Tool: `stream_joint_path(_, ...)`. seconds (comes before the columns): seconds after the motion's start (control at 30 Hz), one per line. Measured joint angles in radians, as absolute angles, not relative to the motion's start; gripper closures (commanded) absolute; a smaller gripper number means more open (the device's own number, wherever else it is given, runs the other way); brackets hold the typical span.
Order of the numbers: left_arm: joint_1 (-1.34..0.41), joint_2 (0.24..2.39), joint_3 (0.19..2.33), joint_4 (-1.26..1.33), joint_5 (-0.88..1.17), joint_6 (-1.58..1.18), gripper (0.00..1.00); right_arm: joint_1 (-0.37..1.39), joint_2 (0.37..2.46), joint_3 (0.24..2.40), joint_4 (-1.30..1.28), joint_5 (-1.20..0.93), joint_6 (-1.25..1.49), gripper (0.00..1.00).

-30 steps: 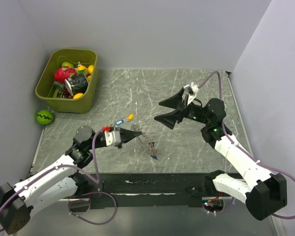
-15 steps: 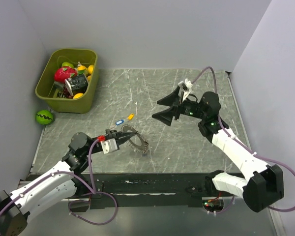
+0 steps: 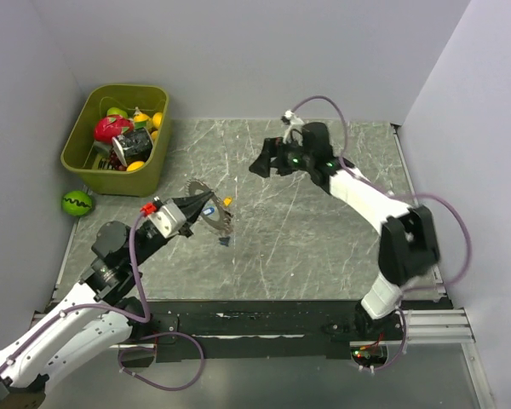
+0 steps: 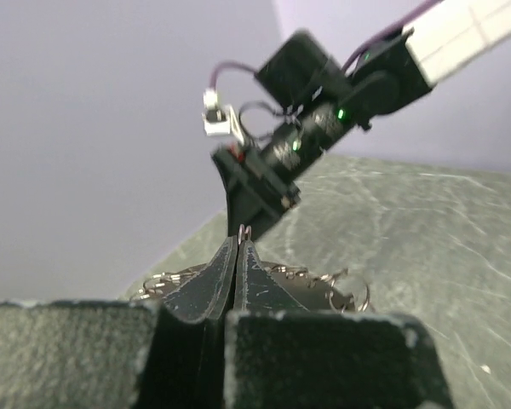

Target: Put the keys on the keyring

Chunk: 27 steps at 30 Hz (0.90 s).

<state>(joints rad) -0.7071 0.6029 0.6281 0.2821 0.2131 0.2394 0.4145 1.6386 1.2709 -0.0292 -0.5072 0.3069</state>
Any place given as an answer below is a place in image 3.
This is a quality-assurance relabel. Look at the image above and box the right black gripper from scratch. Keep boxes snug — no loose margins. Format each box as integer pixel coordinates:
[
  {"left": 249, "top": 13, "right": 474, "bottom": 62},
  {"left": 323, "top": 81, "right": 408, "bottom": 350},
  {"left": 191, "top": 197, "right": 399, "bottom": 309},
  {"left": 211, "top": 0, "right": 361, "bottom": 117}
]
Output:
[{"left": 247, "top": 136, "right": 313, "bottom": 179}]

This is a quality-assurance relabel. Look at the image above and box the blue tag key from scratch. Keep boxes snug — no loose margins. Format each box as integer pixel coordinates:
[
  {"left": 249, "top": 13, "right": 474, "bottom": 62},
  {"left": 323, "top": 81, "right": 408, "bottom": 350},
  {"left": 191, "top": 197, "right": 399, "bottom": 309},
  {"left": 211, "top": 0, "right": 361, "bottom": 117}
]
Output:
[{"left": 203, "top": 207, "right": 215, "bottom": 216}]

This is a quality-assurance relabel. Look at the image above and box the black key fob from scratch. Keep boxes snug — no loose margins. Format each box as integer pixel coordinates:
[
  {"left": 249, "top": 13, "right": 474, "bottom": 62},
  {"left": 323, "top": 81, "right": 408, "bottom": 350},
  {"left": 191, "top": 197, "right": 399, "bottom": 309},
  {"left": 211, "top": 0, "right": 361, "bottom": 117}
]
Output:
[{"left": 218, "top": 236, "right": 231, "bottom": 247}]

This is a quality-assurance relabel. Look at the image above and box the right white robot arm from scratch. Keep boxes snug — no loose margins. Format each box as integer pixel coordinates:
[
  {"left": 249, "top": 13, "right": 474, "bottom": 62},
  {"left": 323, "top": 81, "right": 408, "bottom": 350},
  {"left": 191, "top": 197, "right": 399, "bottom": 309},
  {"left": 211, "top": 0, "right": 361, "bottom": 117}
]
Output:
[{"left": 249, "top": 122, "right": 440, "bottom": 340}]

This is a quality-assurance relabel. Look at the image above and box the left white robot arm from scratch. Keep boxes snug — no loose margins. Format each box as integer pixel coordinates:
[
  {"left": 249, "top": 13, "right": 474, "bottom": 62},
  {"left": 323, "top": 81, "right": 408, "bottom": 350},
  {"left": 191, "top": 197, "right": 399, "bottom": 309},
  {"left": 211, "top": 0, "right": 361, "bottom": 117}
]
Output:
[{"left": 0, "top": 190, "right": 215, "bottom": 408}]

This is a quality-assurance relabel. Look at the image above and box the black cup in bin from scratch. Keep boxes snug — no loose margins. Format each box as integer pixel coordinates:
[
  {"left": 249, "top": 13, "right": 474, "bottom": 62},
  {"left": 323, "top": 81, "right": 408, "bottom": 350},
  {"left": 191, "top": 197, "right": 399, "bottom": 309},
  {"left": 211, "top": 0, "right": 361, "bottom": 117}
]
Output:
[{"left": 112, "top": 128, "right": 153, "bottom": 165}]

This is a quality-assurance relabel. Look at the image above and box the yellow lemon toy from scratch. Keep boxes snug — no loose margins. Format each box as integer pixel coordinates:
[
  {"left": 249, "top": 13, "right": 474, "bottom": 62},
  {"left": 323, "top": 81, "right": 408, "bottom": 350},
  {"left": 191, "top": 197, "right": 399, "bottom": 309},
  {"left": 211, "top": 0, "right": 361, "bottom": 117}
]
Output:
[{"left": 152, "top": 112, "right": 164, "bottom": 130}]

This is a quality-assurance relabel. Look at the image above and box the green watermelon ball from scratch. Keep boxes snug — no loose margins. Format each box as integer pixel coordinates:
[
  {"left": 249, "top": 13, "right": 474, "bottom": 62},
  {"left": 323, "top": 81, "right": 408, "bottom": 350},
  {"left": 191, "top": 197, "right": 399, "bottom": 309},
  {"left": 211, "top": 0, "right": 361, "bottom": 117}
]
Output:
[{"left": 61, "top": 190, "right": 93, "bottom": 216}]

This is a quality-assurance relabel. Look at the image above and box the olive green plastic bin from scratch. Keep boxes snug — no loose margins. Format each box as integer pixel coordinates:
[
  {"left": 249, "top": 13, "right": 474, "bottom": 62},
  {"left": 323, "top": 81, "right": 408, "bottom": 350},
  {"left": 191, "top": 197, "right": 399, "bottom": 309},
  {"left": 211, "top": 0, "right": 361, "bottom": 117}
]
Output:
[{"left": 60, "top": 84, "right": 171, "bottom": 197}]

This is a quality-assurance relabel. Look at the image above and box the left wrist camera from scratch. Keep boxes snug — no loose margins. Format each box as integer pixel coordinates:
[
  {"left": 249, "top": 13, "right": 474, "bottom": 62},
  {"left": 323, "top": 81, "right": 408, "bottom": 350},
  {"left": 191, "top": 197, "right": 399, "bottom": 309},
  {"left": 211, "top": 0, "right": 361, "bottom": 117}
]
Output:
[{"left": 141, "top": 197, "right": 171, "bottom": 239}]

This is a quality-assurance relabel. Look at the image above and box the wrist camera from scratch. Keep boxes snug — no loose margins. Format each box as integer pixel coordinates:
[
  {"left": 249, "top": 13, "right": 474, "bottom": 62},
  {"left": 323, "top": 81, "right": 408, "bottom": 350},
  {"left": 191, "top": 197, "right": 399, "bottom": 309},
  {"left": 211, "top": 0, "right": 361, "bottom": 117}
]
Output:
[
  {"left": 141, "top": 197, "right": 171, "bottom": 239},
  {"left": 281, "top": 110, "right": 304, "bottom": 143}
]

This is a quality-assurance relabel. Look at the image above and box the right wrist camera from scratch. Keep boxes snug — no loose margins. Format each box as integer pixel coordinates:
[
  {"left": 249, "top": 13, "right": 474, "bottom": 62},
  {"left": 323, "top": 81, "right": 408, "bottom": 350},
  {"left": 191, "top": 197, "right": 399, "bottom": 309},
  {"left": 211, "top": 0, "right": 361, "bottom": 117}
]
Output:
[{"left": 281, "top": 110, "right": 304, "bottom": 143}]

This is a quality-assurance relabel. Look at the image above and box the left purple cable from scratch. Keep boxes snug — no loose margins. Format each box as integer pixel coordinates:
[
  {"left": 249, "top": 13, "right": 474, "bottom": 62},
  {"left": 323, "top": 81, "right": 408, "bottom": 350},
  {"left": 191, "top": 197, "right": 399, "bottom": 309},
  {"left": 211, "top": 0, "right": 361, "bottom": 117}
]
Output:
[{"left": 0, "top": 208, "right": 205, "bottom": 391}]

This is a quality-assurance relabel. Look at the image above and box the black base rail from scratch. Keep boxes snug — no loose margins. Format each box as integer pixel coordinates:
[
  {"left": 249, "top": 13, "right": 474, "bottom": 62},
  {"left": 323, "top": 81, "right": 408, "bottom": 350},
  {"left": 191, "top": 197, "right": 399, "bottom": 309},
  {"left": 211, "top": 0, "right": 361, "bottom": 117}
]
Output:
[{"left": 120, "top": 300, "right": 403, "bottom": 363}]

